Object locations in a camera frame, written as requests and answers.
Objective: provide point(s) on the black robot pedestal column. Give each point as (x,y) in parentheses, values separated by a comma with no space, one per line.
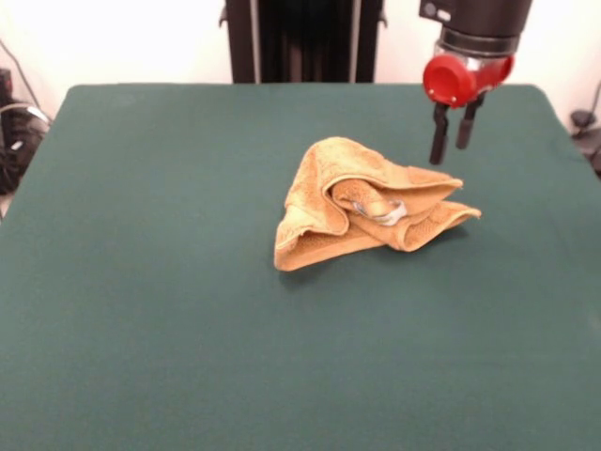
(305,42)

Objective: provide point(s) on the black equipment bag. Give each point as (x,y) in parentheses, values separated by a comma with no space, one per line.
(19,150)

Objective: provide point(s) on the tan terry towel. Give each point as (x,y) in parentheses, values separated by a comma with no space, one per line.
(319,188)

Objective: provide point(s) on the dark green table cloth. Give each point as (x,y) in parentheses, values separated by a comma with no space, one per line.
(188,282)

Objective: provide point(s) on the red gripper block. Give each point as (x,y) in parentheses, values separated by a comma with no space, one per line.
(451,82)

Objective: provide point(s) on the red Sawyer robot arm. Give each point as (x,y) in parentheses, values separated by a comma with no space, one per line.
(479,19)

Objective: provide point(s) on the small black box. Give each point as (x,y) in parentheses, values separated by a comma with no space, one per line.
(4,84)

